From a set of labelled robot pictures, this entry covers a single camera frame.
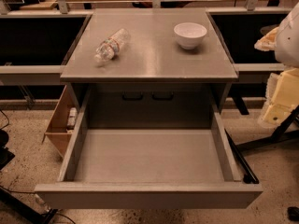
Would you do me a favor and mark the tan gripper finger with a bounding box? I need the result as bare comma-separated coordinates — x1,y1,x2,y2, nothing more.
258,68,299,128
254,27,278,51

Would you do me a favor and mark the clear plastic water bottle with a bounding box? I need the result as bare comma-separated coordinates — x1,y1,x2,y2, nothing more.
94,28,131,63

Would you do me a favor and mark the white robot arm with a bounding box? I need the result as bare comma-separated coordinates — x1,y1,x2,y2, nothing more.
254,4,299,128

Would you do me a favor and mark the black round table top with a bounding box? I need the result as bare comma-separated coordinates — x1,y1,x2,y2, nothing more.
260,24,278,35

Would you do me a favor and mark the grey cabinet with top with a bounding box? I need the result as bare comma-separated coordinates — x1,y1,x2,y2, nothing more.
61,8,237,129

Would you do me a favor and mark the open grey top drawer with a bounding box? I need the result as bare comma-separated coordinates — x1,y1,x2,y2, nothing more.
36,87,263,209

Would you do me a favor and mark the black stand leg right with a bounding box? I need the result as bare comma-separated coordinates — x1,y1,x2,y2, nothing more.
236,106,299,152

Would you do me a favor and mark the white ceramic bowl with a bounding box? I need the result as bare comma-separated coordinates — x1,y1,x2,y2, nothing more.
174,22,207,49

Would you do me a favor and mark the black stand base left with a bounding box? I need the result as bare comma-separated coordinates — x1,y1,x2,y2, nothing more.
0,130,58,224

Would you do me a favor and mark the black drawer slide rail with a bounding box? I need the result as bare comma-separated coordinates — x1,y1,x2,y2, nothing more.
226,133,260,184

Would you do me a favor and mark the black right drawer handle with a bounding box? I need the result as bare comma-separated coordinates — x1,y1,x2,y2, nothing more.
151,92,174,101

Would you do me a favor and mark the black drawer handle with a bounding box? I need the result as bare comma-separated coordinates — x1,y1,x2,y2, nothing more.
151,92,174,101
121,92,144,101

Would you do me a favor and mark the black left drawer handle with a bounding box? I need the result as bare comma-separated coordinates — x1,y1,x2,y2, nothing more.
121,92,144,101

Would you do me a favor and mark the black floor cable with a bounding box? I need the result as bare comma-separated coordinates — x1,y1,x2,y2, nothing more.
0,108,11,131

